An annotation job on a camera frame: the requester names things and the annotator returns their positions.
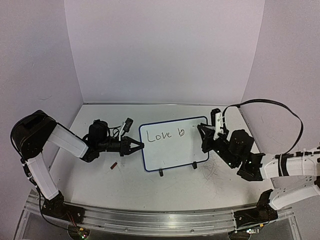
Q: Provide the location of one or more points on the wire whiteboard stand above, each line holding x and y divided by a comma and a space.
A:
193, 165

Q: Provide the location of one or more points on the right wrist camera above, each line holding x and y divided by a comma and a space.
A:
219, 126

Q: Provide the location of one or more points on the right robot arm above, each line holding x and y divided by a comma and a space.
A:
257, 167

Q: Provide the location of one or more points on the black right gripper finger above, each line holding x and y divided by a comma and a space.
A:
207, 142
206, 130

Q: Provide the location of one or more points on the aluminium front rail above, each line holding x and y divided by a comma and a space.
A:
97, 223

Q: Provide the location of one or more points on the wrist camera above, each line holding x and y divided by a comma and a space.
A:
219, 126
125, 128

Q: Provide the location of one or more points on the blue framed whiteboard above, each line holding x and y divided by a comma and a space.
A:
172, 143

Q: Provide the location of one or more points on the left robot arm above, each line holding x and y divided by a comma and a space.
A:
29, 137

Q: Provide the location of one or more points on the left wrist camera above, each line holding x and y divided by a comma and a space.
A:
125, 128

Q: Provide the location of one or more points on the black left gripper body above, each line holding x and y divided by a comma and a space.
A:
103, 144

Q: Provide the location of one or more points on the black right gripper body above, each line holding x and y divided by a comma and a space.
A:
229, 158

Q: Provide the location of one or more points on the red marker cap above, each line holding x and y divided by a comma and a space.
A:
113, 166

